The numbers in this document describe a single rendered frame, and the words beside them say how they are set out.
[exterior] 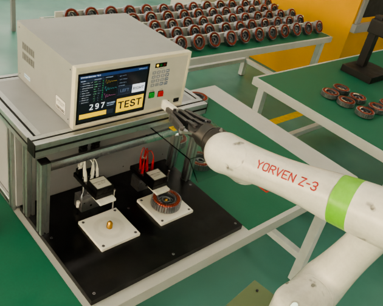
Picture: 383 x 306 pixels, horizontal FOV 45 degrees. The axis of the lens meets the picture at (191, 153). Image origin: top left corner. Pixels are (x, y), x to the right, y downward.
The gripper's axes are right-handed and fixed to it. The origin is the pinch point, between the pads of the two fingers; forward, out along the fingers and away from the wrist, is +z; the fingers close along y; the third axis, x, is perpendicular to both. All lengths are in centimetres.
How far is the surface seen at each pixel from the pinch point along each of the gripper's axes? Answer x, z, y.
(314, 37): -43, 110, 257
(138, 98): -0.2, 9.7, -5.4
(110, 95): 2.9, 9.7, -16.5
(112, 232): -40.1, -5.9, -21.1
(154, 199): -36.6, -1.9, -1.1
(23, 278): -43, -7, -52
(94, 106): 0.0, 9.7, -21.8
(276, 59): -105, 187, 327
